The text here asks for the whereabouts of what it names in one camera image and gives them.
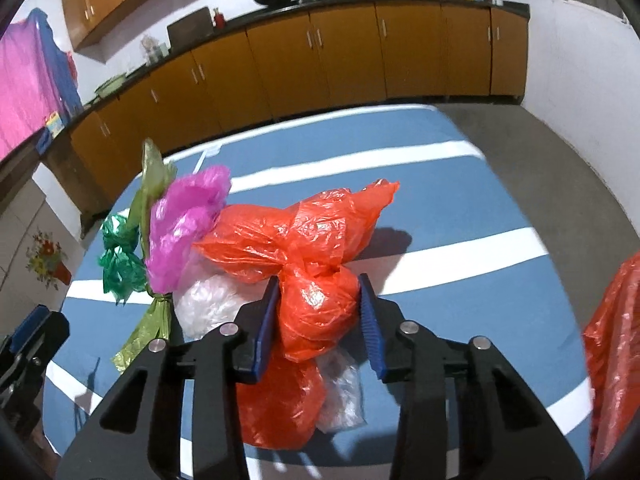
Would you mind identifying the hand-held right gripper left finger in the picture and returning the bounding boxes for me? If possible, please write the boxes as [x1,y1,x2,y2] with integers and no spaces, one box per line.
[55,276,281,480]

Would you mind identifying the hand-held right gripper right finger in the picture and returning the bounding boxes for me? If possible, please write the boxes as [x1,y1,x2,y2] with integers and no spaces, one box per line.
[357,272,586,480]

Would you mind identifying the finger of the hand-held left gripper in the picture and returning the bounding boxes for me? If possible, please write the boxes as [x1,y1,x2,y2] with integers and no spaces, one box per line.
[0,304,71,378]

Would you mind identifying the white plastic bag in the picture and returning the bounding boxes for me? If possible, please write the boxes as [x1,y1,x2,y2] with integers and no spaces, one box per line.
[175,274,242,343]

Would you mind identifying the clear plastic bag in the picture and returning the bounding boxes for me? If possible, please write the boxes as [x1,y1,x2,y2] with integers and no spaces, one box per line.
[315,349,367,434]

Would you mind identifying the red plastic bag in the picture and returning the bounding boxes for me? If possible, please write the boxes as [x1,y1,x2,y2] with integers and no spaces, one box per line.
[192,178,401,451]

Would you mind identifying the green plastic bag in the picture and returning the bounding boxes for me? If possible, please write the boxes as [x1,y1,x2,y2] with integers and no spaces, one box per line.
[100,214,149,307]

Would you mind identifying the olive plastic bag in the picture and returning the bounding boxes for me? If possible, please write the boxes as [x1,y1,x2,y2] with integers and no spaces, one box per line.
[111,139,177,374]

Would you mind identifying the pink plastic bag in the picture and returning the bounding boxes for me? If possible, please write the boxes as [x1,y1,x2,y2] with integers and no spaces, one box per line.
[145,165,232,294]

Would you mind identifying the red lined waste basket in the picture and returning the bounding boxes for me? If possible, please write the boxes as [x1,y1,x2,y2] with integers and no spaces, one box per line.
[582,252,640,470]

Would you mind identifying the floral tiled counter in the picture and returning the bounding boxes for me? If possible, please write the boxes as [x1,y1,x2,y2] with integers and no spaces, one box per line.
[0,162,108,343]

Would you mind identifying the blue white striped tablecloth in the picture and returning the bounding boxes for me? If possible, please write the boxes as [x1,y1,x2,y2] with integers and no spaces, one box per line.
[42,105,596,480]

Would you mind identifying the pink and blue cloth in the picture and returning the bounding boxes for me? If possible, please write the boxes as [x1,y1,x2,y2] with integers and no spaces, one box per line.
[0,8,84,161]

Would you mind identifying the green basin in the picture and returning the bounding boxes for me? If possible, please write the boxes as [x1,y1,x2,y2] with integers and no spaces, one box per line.
[95,74,129,99]

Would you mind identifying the wooden lower cabinets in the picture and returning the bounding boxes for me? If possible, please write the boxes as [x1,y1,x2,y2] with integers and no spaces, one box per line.
[40,2,530,213]

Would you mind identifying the clear jars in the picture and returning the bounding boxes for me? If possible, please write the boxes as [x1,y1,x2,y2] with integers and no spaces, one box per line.
[140,35,170,64]

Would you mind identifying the dark cutting board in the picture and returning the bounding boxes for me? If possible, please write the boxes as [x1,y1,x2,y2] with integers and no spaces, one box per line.
[167,6,215,52]

